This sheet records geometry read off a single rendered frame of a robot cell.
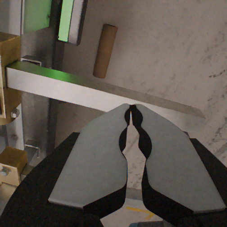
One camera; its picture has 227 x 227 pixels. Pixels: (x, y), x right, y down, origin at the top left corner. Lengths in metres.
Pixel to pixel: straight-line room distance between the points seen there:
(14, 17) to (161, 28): 0.79
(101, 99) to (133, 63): 0.88
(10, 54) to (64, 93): 0.09
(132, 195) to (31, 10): 0.41
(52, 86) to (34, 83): 0.03
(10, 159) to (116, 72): 0.86
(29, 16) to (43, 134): 0.32
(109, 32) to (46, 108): 0.64
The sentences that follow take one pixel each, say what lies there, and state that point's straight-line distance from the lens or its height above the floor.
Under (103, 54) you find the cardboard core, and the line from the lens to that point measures 1.01.
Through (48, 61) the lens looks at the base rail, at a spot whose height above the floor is 0.70.
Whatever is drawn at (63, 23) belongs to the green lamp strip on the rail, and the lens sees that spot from 0.37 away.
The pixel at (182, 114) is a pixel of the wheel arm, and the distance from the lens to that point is 0.26.
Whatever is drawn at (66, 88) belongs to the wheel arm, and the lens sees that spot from 0.24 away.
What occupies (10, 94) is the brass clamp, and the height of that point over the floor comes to 0.84.
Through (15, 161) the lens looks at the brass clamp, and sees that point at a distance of 0.41.
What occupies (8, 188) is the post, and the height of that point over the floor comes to 0.86.
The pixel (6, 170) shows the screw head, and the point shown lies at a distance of 0.41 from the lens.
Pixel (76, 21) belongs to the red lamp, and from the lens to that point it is 0.36.
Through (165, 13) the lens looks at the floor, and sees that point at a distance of 1.08.
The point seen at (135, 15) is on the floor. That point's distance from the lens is 1.05.
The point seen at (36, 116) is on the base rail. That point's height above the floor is 0.70.
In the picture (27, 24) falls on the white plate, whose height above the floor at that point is 0.79.
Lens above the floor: 1.05
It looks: 57 degrees down
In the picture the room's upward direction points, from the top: 174 degrees counter-clockwise
